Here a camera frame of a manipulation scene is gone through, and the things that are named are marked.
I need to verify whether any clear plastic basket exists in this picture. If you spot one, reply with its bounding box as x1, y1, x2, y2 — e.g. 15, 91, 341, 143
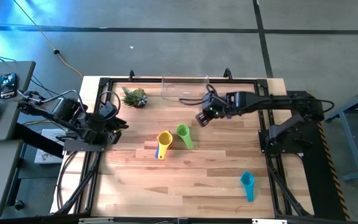
161, 74, 210, 102

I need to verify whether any yellow measuring cup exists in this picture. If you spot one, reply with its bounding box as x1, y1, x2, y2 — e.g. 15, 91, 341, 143
156, 130, 174, 161

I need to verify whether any grey-blue metal table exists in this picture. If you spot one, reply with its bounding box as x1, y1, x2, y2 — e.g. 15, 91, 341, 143
323, 82, 358, 183

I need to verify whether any white printed paper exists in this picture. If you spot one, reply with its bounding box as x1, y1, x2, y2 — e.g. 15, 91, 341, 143
34, 129, 65, 165

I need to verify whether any teal measuring cup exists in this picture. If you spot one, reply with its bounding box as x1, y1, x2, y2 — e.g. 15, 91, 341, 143
239, 170, 255, 203

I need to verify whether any black looped cable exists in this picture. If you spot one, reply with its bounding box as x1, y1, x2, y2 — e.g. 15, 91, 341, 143
56, 151, 78, 212

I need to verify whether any green measuring cup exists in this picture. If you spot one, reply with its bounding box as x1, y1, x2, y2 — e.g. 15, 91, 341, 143
175, 123, 195, 150

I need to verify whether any yellow floor cable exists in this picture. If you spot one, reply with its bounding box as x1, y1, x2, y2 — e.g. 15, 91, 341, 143
12, 0, 84, 78

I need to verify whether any artificial succulent plant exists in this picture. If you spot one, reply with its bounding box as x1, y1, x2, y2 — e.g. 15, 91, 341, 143
121, 86, 149, 109

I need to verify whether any black hazard-striped platform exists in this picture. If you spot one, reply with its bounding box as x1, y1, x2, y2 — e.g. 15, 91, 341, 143
286, 90, 351, 222

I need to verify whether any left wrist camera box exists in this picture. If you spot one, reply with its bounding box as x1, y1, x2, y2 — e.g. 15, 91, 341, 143
99, 104, 118, 119

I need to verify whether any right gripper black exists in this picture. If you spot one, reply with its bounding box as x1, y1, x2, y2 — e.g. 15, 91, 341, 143
196, 91, 229, 128

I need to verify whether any black metal table frame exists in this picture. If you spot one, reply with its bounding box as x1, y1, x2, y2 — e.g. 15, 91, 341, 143
51, 76, 315, 218

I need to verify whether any black smartphone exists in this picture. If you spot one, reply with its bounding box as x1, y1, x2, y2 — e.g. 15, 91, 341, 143
0, 73, 17, 100

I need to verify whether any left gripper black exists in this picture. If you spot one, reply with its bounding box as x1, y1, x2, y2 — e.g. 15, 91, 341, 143
88, 116, 129, 144

